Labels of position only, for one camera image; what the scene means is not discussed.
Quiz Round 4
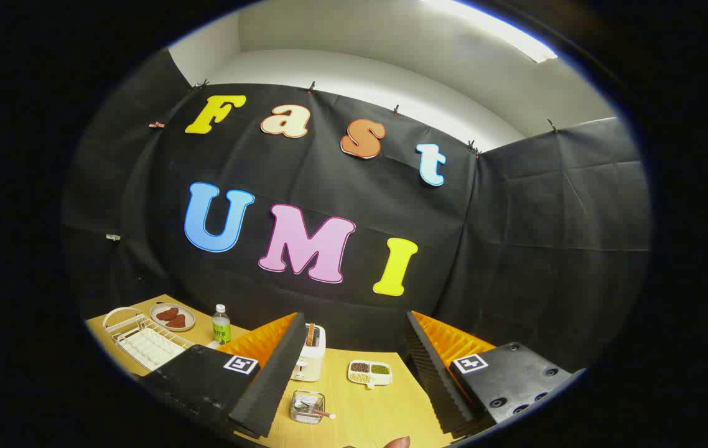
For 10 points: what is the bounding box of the striped handle metal spoon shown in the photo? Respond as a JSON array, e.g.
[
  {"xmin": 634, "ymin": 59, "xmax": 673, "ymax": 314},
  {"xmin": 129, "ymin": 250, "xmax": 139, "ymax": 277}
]
[{"xmin": 295, "ymin": 401, "xmax": 337, "ymax": 419}]

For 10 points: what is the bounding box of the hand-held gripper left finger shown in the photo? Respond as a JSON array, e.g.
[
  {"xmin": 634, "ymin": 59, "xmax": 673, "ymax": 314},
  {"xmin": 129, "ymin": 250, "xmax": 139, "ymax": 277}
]
[{"xmin": 136, "ymin": 312, "xmax": 308, "ymax": 439}]

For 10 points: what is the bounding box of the white toaster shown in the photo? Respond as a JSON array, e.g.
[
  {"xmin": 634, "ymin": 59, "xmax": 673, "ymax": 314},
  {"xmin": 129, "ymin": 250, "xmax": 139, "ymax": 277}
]
[{"xmin": 291, "ymin": 324, "xmax": 327, "ymax": 382}]

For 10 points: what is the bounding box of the white wire dish rack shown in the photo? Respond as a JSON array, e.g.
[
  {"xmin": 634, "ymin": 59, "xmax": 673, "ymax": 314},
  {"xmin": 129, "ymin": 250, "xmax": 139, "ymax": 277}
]
[{"xmin": 103, "ymin": 307, "xmax": 194, "ymax": 373}]

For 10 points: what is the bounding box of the white divided bean dish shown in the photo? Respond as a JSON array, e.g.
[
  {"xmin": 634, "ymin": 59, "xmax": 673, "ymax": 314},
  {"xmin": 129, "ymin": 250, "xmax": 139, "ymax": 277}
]
[{"xmin": 347, "ymin": 360, "xmax": 393, "ymax": 390}]

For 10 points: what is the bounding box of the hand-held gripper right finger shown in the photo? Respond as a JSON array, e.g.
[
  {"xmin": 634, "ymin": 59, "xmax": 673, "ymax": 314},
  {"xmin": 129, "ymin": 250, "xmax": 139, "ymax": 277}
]
[{"xmin": 405, "ymin": 310, "xmax": 586, "ymax": 436}]

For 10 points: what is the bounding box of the metal wire basket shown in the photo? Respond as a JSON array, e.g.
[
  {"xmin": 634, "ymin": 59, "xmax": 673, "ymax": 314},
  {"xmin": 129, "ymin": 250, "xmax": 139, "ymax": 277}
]
[{"xmin": 290, "ymin": 390, "xmax": 326, "ymax": 425}]

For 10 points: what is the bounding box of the clear green label bottle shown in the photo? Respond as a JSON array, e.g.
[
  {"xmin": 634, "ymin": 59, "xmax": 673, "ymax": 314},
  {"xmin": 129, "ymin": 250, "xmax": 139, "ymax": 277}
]
[{"xmin": 212, "ymin": 304, "xmax": 231, "ymax": 346}]

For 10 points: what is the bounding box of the small plate with meat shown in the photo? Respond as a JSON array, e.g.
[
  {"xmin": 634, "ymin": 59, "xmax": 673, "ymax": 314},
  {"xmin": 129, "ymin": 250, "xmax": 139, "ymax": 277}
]
[{"xmin": 150, "ymin": 302, "xmax": 196, "ymax": 332}]

